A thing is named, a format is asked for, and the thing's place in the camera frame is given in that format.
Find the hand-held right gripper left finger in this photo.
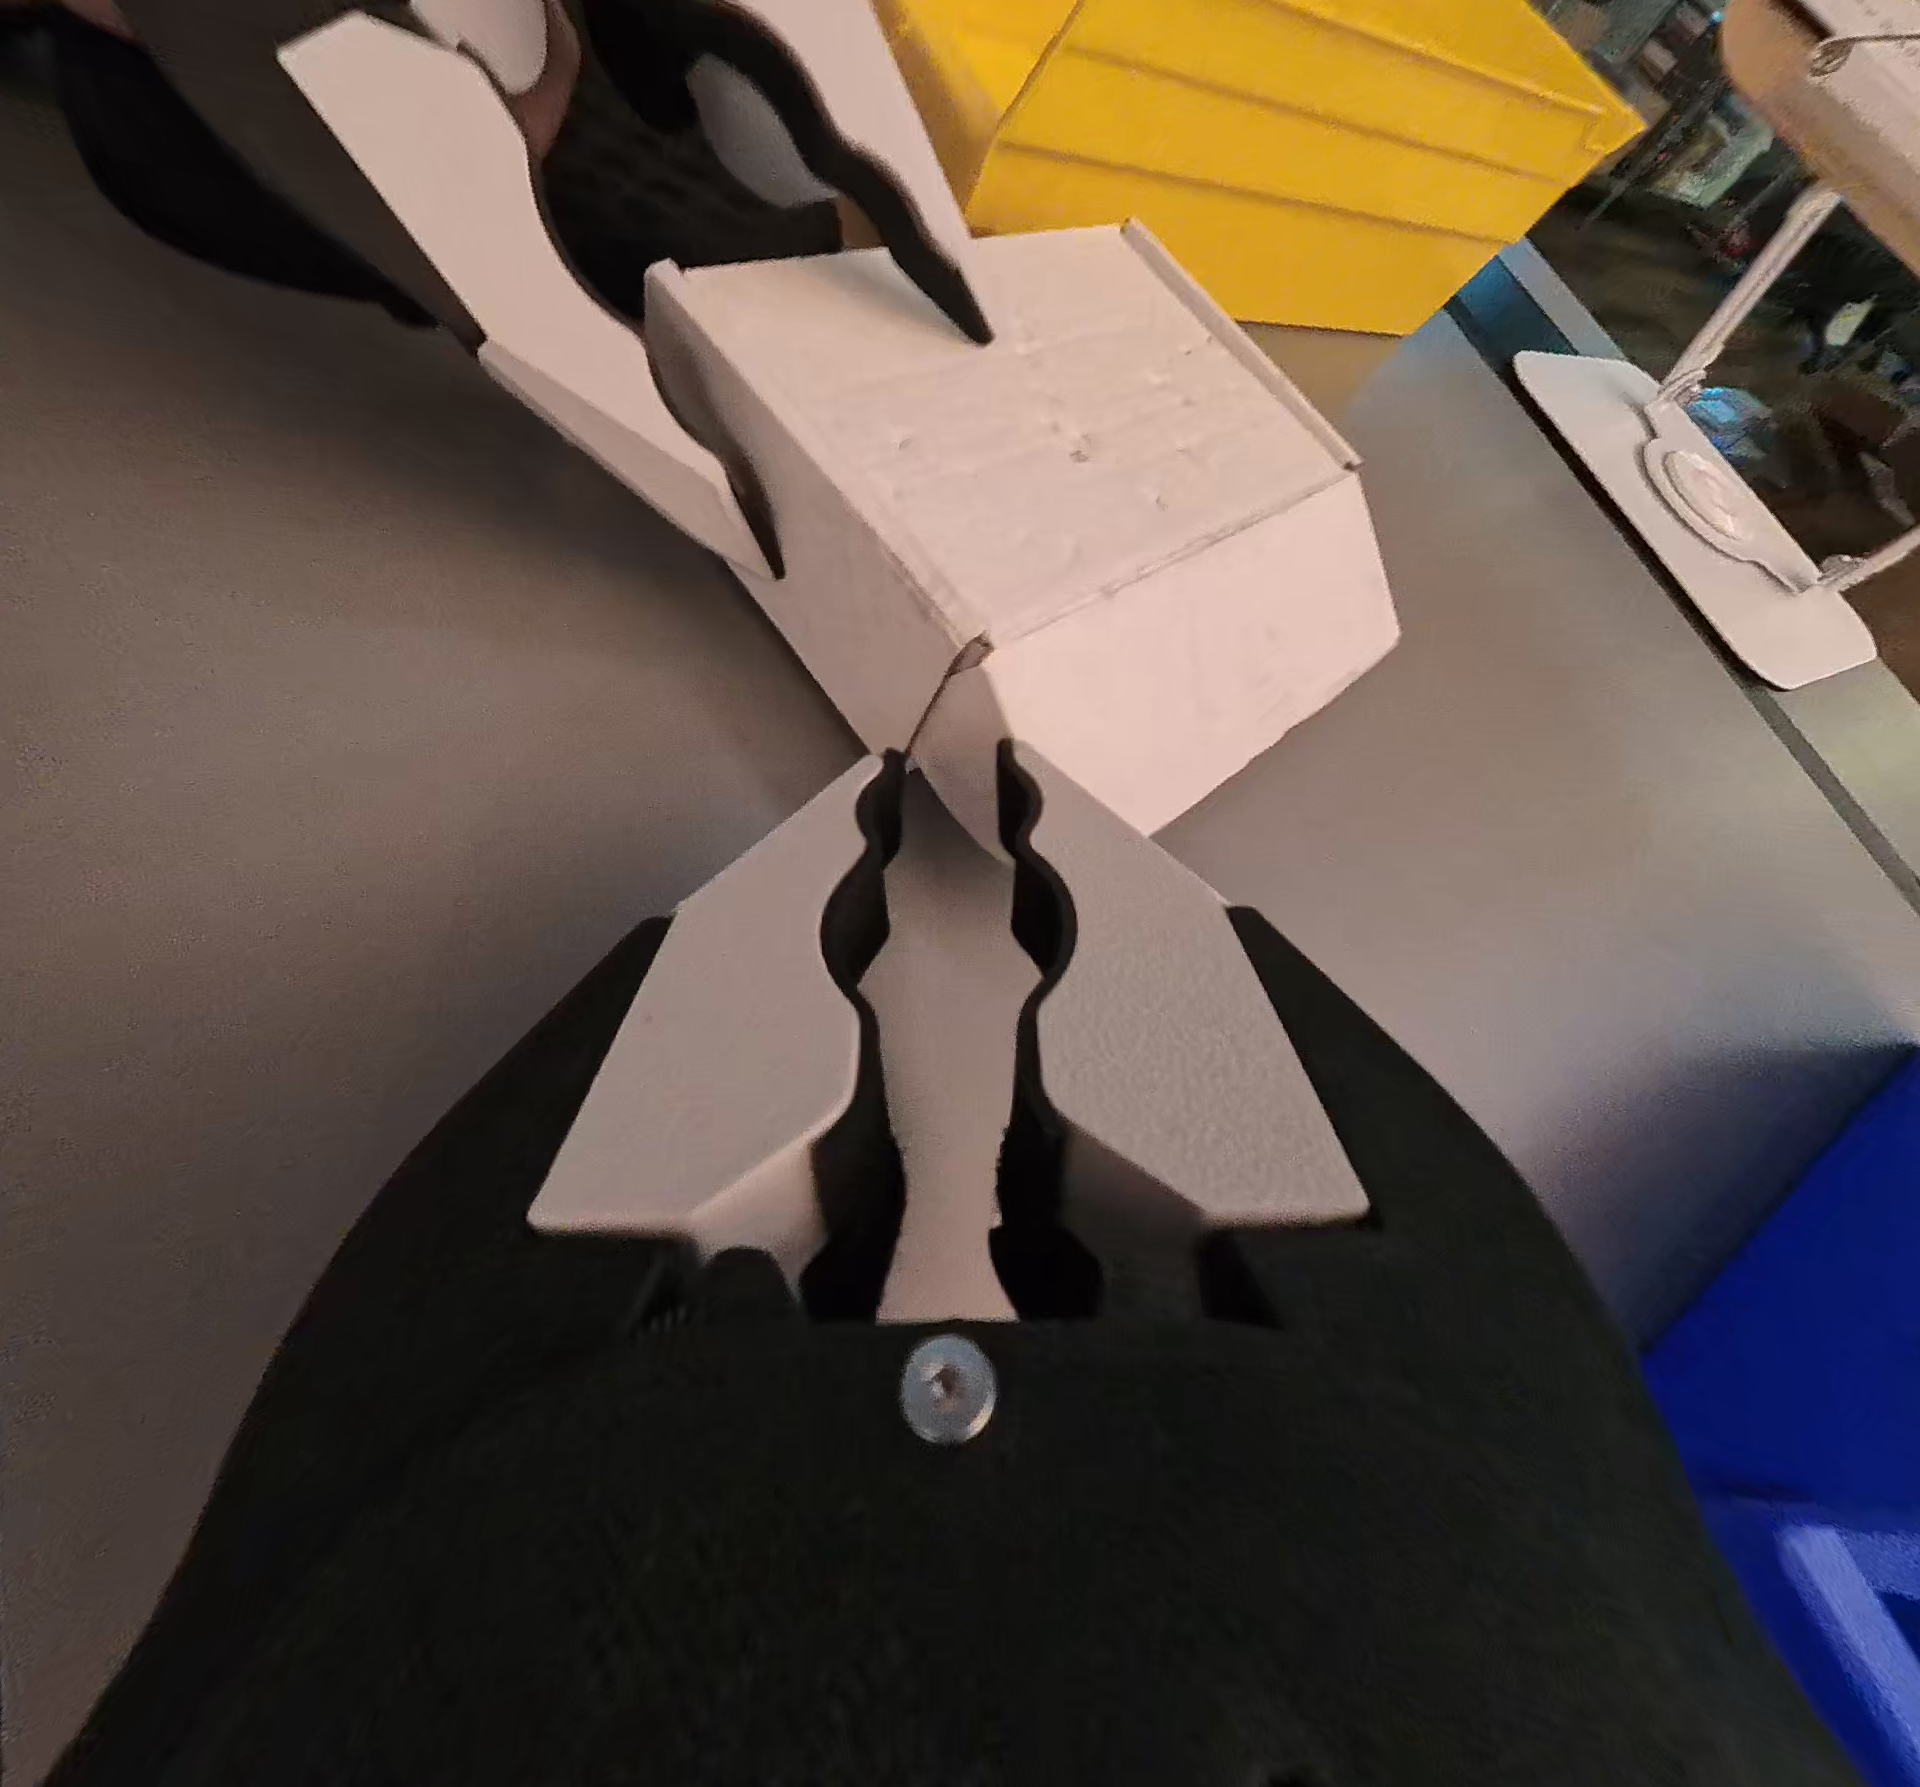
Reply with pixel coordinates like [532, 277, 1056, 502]
[526, 751, 911, 1272]

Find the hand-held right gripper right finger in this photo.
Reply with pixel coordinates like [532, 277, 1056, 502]
[993, 742, 1371, 1264]

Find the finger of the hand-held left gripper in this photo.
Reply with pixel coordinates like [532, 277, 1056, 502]
[582, 0, 1000, 349]
[276, 8, 787, 584]

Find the white cardboard box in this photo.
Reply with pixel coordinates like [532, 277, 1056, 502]
[644, 220, 1404, 874]

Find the blue plastic bin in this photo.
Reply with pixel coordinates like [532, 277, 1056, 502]
[1640, 1069, 1920, 1787]

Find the yellow plastic bin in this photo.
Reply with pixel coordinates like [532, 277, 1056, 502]
[808, 0, 1649, 338]

